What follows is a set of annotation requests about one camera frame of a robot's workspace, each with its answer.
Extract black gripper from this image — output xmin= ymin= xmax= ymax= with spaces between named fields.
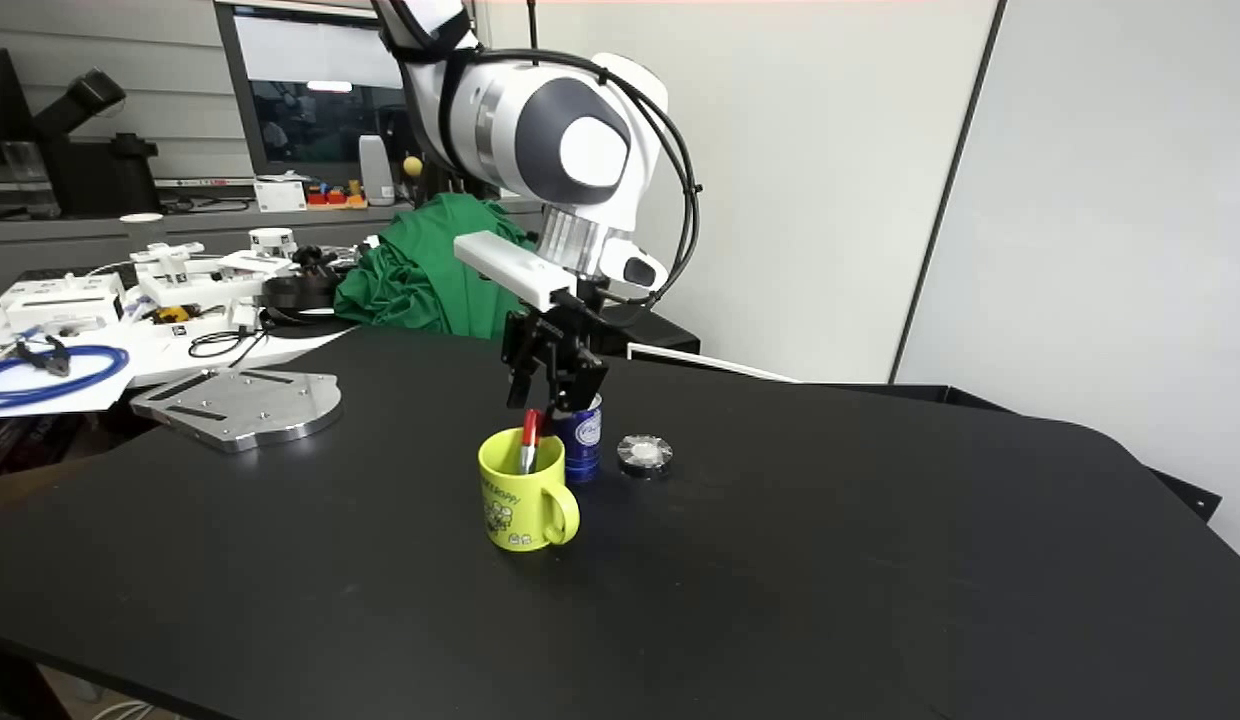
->
xmin=499 ymin=290 xmax=612 ymax=418

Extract red capped silver marker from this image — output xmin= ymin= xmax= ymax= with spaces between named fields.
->
xmin=515 ymin=408 xmax=549 ymax=475

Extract blue drink can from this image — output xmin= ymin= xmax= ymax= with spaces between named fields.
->
xmin=554 ymin=390 xmax=608 ymax=492

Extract black box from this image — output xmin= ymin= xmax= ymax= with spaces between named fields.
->
xmin=600 ymin=298 xmax=703 ymax=363

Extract small round silver lid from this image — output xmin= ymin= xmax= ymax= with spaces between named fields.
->
xmin=612 ymin=427 xmax=681 ymax=481

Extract yellow green mug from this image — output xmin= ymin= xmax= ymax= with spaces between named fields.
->
xmin=476 ymin=425 xmax=583 ymax=559

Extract green cloth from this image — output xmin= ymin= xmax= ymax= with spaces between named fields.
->
xmin=334 ymin=191 xmax=544 ymax=349

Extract grey upright speaker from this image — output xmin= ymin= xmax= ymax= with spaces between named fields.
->
xmin=356 ymin=131 xmax=399 ymax=213

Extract small orange items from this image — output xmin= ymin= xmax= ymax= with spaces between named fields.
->
xmin=306 ymin=181 xmax=374 ymax=213

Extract grey metal plate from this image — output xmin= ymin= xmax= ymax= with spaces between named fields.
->
xmin=128 ymin=363 xmax=350 ymax=454

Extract small white box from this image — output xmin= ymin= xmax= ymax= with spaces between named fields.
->
xmin=249 ymin=173 xmax=311 ymax=216

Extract white mechanical assembly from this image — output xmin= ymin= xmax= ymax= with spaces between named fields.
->
xmin=128 ymin=225 xmax=300 ymax=309

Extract dark framed window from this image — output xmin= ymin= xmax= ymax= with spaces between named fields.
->
xmin=217 ymin=0 xmax=426 ymax=191

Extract white desk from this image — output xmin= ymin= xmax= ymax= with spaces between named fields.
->
xmin=0 ymin=265 xmax=386 ymax=427

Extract white printed part block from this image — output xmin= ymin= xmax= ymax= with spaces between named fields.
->
xmin=0 ymin=266 xmax=128 ymax=341

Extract grey counter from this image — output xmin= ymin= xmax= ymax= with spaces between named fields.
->
xmin=0 ymin=191 xmax=554 ymax=315

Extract black bench device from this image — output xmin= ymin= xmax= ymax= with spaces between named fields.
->
xmin=29 ymin=69 xmax=166 ymax=219

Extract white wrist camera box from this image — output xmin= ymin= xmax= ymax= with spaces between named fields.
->
xmin=448 ymin=228 xmax=579 ymax=315

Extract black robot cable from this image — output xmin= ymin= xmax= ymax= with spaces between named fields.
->
xmin=377 ymin=0 xmax=707 ymax=303

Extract black cable on desk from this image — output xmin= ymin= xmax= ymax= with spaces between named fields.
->
xmin=185 ymin=318 xmax=270 ymax=371

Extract blue cable loop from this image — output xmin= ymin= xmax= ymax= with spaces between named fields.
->
xmin=0 ymin=341 xmax=132 ymax=411

